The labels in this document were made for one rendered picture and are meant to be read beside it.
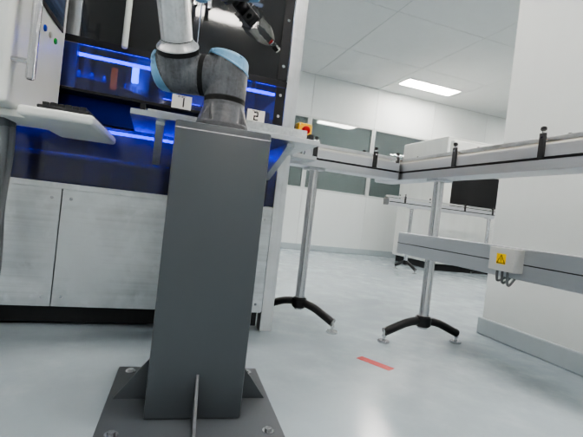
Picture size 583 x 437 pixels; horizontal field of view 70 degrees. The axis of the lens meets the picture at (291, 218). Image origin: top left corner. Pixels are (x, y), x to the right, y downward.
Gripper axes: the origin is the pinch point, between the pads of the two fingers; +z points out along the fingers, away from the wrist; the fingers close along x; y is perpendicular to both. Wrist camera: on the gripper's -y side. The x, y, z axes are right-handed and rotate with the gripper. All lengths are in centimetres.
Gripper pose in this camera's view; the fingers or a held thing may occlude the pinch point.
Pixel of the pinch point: (270, 40)
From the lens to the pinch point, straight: 167.2
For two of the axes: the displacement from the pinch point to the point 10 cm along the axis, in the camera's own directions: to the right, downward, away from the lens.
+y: -2.7, -5.7, 7.8
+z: 6.2, 5.2, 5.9
